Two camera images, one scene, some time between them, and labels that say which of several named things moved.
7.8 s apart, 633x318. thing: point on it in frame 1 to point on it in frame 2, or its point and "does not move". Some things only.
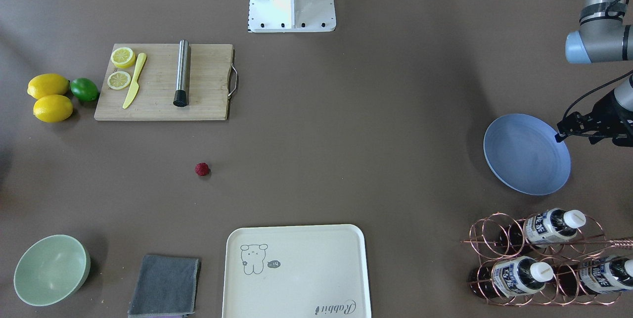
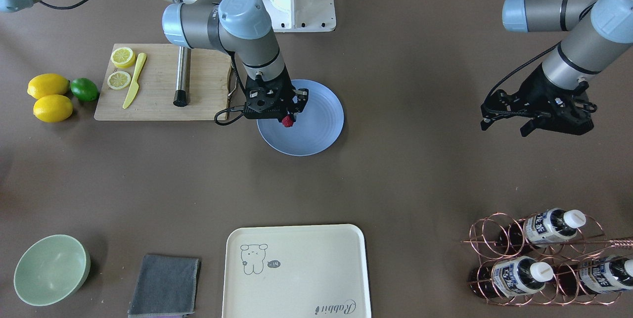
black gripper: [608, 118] to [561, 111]
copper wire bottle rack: [551, 259] does not move
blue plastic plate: [523, 150] to [316, 128]
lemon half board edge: [123, 57] does not move
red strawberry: [202, 169] to [287, 121]
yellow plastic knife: [133, 93] does not move
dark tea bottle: [603, 275] does not move
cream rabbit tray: [313, 271] does not move
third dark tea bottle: [541, 228] does not move
